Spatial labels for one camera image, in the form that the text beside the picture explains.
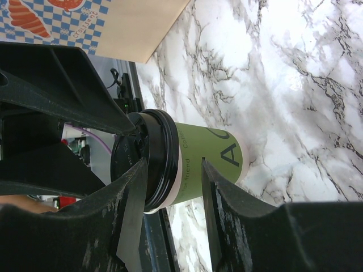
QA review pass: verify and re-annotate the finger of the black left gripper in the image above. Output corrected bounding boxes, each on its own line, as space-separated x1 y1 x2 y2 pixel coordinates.
1 41 136 135
1 143 105 198

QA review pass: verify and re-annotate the green paper cup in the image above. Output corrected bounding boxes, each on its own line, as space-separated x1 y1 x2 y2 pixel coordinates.
145 122 250 214

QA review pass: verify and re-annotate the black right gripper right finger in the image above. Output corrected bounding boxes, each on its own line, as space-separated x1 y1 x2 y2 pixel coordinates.
202 160 362 271

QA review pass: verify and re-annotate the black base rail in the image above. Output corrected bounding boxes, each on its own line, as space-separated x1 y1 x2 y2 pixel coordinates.
139 209 180 272

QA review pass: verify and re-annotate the checkered paper takeout bag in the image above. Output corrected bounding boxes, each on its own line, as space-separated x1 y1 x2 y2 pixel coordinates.
1 0 189 63

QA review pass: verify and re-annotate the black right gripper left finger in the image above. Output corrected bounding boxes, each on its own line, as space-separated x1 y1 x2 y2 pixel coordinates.
1 159 147 271

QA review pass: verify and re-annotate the black plastic cup lid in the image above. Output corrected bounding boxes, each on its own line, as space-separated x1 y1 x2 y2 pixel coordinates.
109 108 180 212

